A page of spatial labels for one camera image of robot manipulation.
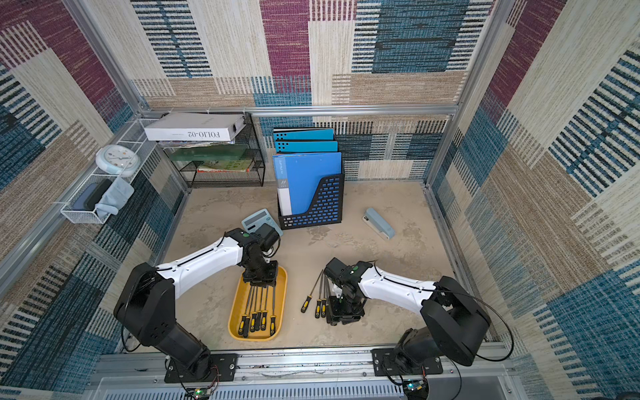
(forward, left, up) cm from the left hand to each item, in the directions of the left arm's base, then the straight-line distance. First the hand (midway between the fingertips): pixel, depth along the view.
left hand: (274, 283), depth 84 cm
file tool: (-9, +9, -6) cm, 14 cm away
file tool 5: (-4, -16, -5) cm, 18 cm away
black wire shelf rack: (+56, +16, -4) cm, 58 cm away
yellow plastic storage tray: (-8, -3, 0) cm, 8 cm away
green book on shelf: (+42, +26, +22) cm, 54 cm away
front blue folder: (+31, -8, +19) cm, 37 cm away
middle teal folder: (+43, -11, +23) cm, 50 cm away
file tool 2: (-8, +3, -5) cm, 10 cm away
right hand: (-11, -20, -4) cm, 23 cm away
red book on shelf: (+42, +22, +15) cm, 50 cm away
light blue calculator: (+28, +11, -3) cm, 30 cm away
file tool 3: (-3, -11, -6) cm, 13 cm away
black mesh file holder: (+28, -19, +4) cm, 34 cm away
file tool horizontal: (-13, +10, -5) cm, 17 cm away
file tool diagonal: (-8, +5, -6) cm, 11 cm away
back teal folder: (+50, -11, +23) cm, 56 cm away
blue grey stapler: (+24, -38, 0) cm, 45 cm away
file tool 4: (-5, -15, -5) cm, 16 cm away
